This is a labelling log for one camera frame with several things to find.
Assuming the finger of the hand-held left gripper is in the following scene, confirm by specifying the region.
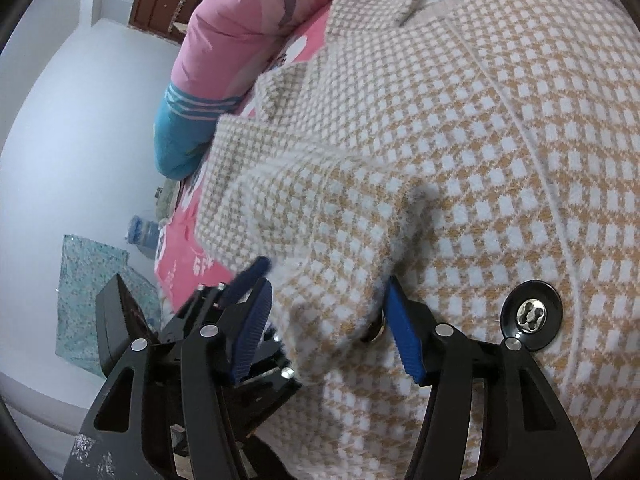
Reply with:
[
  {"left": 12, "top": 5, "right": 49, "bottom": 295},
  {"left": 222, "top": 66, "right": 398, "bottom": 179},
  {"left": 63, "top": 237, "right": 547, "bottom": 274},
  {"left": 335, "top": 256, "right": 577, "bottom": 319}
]
[
  {"left": 240, "top": 327, "right": 303, "bottom": 441},
  {"left": 218, "top": 256, "right": 273, "bottom": 308}
]

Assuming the pink floral blanket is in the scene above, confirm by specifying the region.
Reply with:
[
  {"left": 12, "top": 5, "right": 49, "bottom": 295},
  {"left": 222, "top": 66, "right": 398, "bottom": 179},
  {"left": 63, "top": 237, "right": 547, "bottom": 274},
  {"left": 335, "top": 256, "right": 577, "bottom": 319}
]
[{"left": 152, "top": 7, "right": 341, "bottom": 311}]

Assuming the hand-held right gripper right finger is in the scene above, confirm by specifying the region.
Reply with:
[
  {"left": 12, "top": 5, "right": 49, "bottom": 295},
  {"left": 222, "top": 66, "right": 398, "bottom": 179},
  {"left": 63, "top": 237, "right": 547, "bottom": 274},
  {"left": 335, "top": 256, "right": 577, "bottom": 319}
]
[{"left": 382, "top": 275, "right": 593, "bottom": 480}]

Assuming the teal patterned floor mat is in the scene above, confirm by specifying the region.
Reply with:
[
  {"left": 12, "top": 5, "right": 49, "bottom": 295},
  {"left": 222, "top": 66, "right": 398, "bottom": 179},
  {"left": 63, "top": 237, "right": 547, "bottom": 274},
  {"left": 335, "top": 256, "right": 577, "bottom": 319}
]
[{"left": 54, "top": 234, "right": 163, "bottom": 378}]

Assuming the blue water jug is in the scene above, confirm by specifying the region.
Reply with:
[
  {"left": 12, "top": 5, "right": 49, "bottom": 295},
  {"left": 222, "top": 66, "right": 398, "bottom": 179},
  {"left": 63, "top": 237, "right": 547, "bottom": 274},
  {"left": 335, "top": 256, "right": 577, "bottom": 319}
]
[{"left": 125, "top": 215, "right": 161, "bottom": 261}]

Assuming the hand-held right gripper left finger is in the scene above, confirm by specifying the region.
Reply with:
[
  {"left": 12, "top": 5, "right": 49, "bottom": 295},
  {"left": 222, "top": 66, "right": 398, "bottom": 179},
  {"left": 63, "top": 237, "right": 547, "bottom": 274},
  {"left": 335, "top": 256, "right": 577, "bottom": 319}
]
[{"left": 62, "top": 277, "right": 275, "bottom": 480}]

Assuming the brown wooden door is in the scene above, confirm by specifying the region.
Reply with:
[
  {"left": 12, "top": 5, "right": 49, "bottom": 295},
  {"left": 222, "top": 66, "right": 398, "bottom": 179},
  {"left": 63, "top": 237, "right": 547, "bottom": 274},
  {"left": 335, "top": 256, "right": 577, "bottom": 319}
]
[{"left": 127, "top": 0, "right": 203, "bottom": 46}]

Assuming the green patterned cushion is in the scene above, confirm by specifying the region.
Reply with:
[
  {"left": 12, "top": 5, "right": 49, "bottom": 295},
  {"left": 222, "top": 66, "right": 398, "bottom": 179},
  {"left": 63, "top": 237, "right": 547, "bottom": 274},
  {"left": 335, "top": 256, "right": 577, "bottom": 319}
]
[{"left": 152, "top": 180, "right": 183, "bottom": 223}]

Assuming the pink and blue duvet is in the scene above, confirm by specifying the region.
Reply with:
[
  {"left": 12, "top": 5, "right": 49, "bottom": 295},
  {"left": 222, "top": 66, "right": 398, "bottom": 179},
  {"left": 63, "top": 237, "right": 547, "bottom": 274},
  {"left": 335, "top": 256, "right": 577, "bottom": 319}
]
[{"left": 152, "top": 0, "right": 421, "bottom": 178}]

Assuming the beige white checked sweater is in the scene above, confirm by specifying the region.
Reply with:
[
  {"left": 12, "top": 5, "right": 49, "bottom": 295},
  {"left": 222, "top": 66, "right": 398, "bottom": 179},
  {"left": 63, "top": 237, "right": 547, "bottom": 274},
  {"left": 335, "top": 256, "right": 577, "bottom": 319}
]
[{"left": 192, "top": 0, "right": 640, "bottom": 480}]

